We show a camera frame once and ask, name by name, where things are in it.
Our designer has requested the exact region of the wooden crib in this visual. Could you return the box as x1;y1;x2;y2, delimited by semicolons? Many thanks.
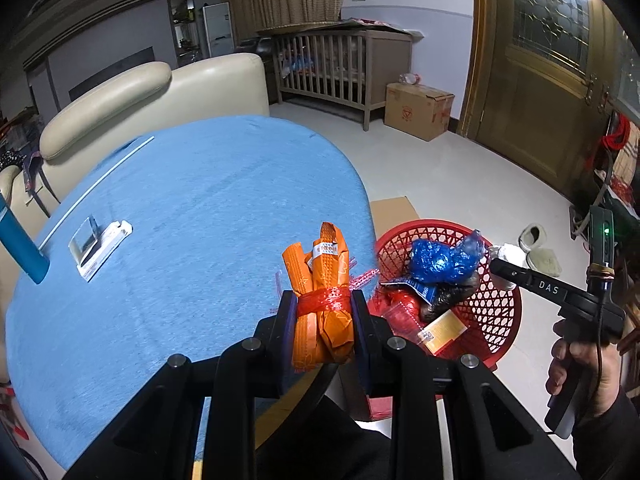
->
257;27;415;132

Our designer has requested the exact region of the cardboard box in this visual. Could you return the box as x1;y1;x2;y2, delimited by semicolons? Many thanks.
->
384;82;456;142

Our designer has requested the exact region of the golden wooden door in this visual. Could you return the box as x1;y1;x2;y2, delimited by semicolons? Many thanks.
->
457;0;640;206

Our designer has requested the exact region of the cream leather sofa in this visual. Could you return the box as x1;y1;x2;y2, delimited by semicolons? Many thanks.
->
0;52;271;221

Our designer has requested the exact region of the orange packet bundle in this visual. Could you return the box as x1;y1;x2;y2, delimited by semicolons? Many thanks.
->
272;221;381;373

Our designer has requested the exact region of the person's right hand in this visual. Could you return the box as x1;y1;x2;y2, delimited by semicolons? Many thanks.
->
546;320;625;423

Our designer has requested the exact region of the red plastic bag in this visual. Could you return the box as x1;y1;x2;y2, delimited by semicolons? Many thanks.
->
372;287;426;346

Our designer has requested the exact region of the blue printed box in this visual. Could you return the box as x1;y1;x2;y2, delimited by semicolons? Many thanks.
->
382;280;436;306

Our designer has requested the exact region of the white standing air conditioner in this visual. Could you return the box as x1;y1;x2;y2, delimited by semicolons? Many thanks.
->
202;2;236;58

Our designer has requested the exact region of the dark strapped garment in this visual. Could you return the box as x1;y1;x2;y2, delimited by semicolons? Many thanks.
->
22;152;61;216

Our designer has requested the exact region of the blue plastic bag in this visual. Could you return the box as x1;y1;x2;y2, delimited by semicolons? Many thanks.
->
410;230;487;286

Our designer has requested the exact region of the blue tablecloth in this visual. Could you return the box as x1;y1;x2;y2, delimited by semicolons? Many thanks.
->
5;115;377;471

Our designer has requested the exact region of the thin white rod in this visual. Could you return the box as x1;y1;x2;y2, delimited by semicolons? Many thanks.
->
37;137;155;251

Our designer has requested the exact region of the white bundle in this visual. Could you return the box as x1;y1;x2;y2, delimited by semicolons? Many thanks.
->
500;244;528;268

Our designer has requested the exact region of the flat cardboard sheet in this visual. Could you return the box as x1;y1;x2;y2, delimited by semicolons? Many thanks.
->
370;196;421;246

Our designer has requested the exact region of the display shelf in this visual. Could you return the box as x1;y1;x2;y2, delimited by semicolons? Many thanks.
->
167;0;201;68

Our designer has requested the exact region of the black plastic bag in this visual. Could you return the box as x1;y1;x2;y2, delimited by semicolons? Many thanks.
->
420;280;476;323

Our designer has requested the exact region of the beige plaid cloth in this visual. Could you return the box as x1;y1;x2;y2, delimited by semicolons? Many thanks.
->
612;125;640;196

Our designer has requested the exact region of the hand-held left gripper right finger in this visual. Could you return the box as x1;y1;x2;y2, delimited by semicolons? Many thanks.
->
350;290;576;480

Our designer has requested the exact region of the white card with clear blister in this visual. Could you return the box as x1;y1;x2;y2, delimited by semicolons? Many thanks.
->
68;216;133;281

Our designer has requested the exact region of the person's right forearm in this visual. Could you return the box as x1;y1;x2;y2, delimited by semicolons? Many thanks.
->
570;385;640;480

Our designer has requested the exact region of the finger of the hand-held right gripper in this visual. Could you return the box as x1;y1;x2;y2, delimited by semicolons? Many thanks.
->
490;258;534;289

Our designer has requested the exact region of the black television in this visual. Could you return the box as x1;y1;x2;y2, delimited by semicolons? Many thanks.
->
67;46;155;103

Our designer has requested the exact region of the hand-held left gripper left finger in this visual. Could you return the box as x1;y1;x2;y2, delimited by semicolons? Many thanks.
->
65;290;299;480

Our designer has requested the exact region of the red plastic basket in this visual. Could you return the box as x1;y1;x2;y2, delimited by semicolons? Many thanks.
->
367;219;523;423

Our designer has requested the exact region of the blue cylindrical bottle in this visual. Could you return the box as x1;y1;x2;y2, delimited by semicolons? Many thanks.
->
0;195;50;285

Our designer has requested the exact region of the yellow flat box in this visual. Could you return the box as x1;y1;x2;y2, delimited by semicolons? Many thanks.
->
417;310;468;356

